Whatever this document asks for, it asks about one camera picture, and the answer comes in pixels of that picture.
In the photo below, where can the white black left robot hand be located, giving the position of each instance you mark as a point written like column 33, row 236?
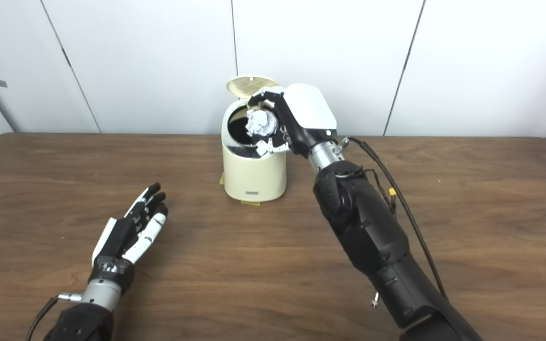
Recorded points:
column 121, row 241

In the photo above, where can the cream round bin lid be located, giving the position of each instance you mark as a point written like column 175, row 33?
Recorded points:
column 249, row 85

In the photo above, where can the wide yellow tape piece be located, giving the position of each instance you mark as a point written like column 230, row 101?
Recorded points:
column 250, row 203

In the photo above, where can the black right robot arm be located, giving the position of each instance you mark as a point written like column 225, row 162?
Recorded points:
column 372, row 237

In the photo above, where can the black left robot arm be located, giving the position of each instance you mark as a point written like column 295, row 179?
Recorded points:
column 83, row 317

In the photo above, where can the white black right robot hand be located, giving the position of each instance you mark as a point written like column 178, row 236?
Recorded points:
column 308, row 116

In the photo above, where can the white paper ball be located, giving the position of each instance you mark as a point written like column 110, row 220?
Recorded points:
column 261, row 122

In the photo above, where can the cream-colored plastic bin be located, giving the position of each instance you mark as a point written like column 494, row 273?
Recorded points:
column 254, row 175

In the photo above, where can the small yellow tape piece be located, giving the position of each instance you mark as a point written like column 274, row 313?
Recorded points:
column 222, row 179

